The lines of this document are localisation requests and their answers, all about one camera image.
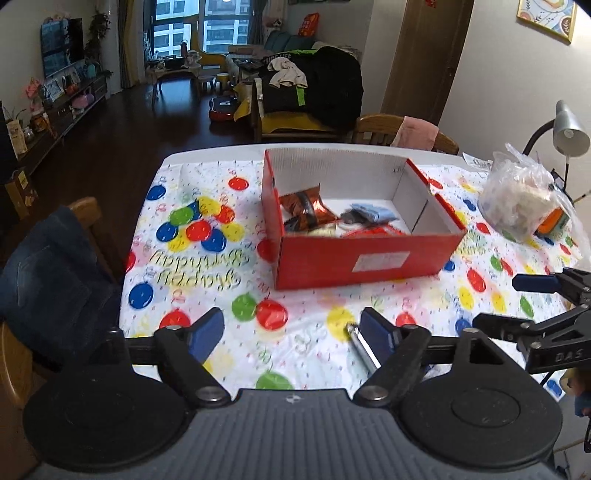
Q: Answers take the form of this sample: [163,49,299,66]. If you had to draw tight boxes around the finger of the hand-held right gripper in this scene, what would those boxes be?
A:
[512,268,591,308]
[472,305,591,343]

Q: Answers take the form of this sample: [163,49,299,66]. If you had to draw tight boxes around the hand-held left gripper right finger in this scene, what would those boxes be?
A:
[352,307,509,409]

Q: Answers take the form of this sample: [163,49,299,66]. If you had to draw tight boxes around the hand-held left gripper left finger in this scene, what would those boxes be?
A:
[99,307,232,409]

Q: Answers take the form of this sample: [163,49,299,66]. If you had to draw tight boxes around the silver snack packet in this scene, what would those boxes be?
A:
[346,323,382,370]

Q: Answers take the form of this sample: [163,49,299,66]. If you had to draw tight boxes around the red cardboard box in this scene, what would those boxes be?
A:
[261,148,468,291]

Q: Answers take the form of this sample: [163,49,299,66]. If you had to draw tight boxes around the red snack packet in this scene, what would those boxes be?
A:
[342,225,407,238]

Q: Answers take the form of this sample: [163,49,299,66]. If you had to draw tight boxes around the light blue snack packet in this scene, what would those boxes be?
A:
[348,202,399,224]

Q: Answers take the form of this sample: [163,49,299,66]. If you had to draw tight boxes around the brown orange snack packet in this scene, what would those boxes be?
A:
[278,182,338,232]

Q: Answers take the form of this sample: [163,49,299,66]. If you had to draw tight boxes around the person's right hand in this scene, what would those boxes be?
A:
[564,369,591,394]

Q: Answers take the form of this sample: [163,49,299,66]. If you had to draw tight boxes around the balloon print tablecloth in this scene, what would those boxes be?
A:
[117,159,591,402]

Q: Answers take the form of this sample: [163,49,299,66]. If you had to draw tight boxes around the orange toy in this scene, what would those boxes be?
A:
[536,208,573,241]

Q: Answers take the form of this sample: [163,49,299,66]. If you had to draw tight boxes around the clear plastic bag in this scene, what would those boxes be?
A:
[478,143,578,243]

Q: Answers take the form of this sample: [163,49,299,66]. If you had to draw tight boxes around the grey desk lamp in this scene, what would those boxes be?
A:
[522,99,591,185]

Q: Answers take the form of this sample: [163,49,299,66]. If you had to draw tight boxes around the blue jeans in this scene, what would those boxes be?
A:
[0,205,122,370]

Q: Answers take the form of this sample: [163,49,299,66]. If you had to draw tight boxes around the wooden chair with jeans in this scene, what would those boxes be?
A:
[0,198,116,411]

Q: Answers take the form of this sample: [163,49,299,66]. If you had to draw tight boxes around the pink towel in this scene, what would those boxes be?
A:
[396,115,439,151]

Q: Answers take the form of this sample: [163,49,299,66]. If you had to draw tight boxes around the wooden chair with towel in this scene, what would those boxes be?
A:
[353,114,460,155]

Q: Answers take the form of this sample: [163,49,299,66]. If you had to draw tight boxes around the red blue toy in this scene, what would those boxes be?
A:
[208,95,243,123]

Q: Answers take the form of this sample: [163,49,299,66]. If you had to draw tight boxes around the wooden armchair yellow cushion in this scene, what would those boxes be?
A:
[252,78,352,144]

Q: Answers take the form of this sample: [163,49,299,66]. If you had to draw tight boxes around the yellow paper bag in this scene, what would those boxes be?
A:
[4,168,40,220]

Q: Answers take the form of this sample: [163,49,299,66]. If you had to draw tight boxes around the wooden door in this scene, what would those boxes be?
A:
[381,0,476,127]

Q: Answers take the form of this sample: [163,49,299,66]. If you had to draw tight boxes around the black jacket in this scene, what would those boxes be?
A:
[259,46,363,134]

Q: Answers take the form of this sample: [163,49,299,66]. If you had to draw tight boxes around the dark television cabinet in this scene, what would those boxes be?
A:
[16,76,109,171]

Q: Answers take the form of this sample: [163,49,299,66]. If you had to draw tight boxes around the wooden coffee table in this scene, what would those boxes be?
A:
[145,60,204,109]

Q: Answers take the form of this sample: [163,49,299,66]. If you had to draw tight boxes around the white paper bag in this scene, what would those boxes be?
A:
[7,120,27,155]

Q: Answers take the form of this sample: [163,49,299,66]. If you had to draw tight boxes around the white garment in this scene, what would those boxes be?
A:
[268,58,308,89]

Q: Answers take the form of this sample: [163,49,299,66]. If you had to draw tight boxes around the white standing air conditioner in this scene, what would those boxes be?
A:
[97,0,122,95]

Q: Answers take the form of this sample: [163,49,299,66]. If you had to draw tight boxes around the yellow grey curtain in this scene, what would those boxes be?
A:
[119,0,155,88]

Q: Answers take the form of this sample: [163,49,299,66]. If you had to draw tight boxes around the pink flowers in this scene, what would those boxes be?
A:
[25,78,44,112]

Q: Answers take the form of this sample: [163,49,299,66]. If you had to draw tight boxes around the teal sofa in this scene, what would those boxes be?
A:
[263,30,319,54]

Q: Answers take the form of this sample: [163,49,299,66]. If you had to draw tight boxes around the balcony window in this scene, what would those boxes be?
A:
[154,0,252,58]

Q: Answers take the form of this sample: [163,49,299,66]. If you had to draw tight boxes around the green houseplant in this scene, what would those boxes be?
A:
[83,11,114,75]

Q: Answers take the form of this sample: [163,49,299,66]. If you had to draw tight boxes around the red orange bag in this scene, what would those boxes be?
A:
[298,12,320,38]

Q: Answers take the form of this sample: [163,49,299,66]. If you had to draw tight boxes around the television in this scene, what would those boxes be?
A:
[41,18,84,79]

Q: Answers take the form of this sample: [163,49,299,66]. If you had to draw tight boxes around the food art wall picture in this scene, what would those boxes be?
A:
[516,0,578,44]

